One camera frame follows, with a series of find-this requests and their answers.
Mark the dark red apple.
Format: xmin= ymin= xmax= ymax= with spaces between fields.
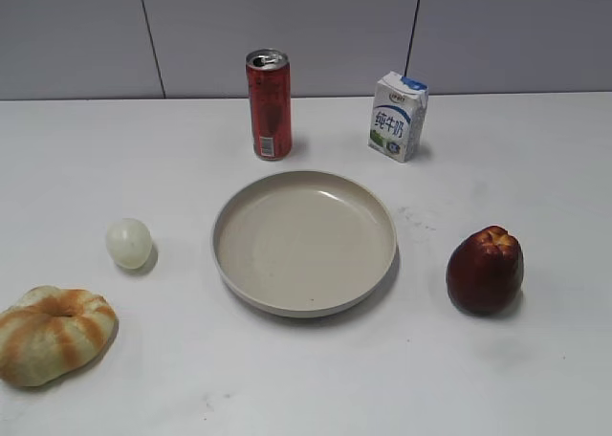
xmin=446 ymin=226 xmax=524 ymax=316

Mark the striped round bread bun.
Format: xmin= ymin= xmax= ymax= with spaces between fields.
xmin=1 ymin=285 xmax=118 ymax=387

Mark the red soda can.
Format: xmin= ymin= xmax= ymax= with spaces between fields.
xmin=246 ymin=48 xmax=293 ymax=161

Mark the beige round plate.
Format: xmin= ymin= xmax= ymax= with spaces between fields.
xmin=210 ymin=170 xmax=400 ymax=319

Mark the white milk carton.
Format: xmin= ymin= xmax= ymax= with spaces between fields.
xmin=368 ymin=72 xmax=428 ymax=164

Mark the white egg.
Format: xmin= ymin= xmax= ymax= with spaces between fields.
xmin=105 ymin=218 xmax=153 ymax=270

